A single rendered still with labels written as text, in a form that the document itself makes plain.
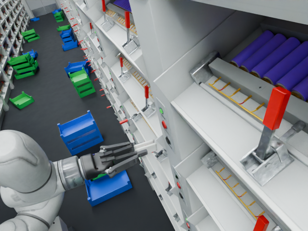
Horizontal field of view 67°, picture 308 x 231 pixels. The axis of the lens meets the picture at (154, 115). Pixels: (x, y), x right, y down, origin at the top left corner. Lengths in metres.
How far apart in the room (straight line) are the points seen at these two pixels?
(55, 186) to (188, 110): 0.47
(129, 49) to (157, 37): 0.26
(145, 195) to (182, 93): 1.33
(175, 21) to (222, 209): 0.32
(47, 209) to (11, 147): 0.70
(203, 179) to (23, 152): 0.38
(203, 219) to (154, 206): 0.95
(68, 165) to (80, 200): 1.13
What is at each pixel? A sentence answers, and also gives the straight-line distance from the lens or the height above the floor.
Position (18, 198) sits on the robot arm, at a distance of 0.73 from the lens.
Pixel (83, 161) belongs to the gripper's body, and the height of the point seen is 0.88.
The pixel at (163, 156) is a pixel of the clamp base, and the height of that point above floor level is 0.75.
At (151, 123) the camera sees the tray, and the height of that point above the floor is 0.93.
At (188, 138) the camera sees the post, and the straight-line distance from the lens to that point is 0.44.
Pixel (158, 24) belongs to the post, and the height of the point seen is 1.25.
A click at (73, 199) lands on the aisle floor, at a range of 1.87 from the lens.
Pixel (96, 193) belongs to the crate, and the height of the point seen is 0.00.
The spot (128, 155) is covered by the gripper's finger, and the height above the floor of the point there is 0.84.
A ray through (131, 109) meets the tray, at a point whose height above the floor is 0.74.
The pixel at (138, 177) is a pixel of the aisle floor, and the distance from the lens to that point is 1.77.
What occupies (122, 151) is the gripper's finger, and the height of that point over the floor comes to 0.83.
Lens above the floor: 1.34
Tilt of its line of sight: 36 degrees down
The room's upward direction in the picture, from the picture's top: 15 degrees counter-clockwise
